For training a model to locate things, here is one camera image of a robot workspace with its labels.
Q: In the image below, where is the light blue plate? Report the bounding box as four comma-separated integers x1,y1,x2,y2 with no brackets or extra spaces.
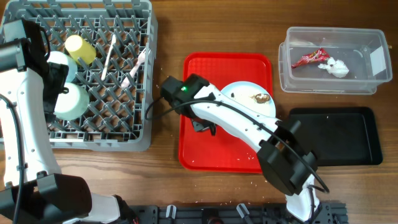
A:
221,81,276,117

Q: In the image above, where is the white plastic fork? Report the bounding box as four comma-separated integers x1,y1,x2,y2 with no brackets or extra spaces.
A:
121,49,147,88

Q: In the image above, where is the white plastic spoon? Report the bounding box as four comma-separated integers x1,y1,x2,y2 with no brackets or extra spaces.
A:
101,34,116,81

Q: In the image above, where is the green plastic bowl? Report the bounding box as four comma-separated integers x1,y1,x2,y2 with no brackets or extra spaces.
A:
54,83,90,120

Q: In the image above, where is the yellow plastic cup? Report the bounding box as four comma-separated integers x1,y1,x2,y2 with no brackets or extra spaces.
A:
65,35,96,65

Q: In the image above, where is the red snack wrapper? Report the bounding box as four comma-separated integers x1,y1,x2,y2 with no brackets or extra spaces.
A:
291,48,330,68

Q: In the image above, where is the white napkin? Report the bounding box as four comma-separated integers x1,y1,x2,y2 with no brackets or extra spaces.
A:
318,57,349,78

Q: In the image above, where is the light blue bowl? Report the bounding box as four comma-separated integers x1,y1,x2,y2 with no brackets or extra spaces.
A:
47,51,78,83

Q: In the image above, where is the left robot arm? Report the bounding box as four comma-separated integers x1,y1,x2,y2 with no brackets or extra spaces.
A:
1,19,139,223

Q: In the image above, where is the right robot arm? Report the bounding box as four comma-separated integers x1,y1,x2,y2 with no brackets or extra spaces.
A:
160,74,329,223

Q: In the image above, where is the grey dishwasher rack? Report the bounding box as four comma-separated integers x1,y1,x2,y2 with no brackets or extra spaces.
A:
1,0,158,151

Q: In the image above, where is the red plastic tray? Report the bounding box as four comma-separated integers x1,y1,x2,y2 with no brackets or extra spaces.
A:
178,52,273,174

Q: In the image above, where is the brown food scrap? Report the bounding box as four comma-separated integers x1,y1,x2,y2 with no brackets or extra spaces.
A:
254,93,271,104

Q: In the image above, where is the clear plastic bin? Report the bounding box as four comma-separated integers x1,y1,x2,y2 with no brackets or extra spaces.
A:
279,27,392,95

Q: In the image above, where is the black tray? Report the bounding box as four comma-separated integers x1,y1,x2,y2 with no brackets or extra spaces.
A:
289,107,383,166

